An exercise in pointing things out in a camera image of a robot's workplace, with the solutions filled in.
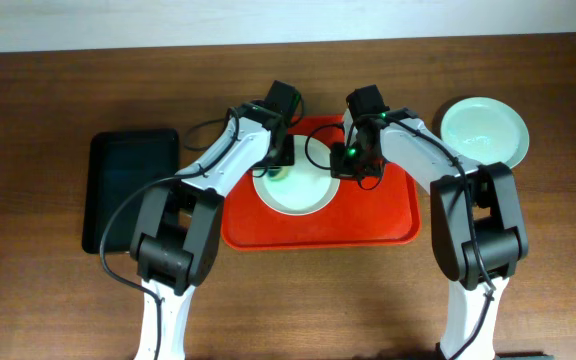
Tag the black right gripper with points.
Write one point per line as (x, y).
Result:
(350, 167)

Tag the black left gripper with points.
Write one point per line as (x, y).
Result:
(278, 157)

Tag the yellow green sponge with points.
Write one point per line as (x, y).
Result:
(277, 173)

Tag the white plate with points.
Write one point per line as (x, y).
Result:
(306, 189)

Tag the green plate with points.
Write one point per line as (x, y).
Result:
(486, 130)

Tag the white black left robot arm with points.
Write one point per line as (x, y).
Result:
(176, 236)

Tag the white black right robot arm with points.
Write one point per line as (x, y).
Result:
(477, 227)

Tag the black tray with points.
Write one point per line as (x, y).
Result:
(121, 162)

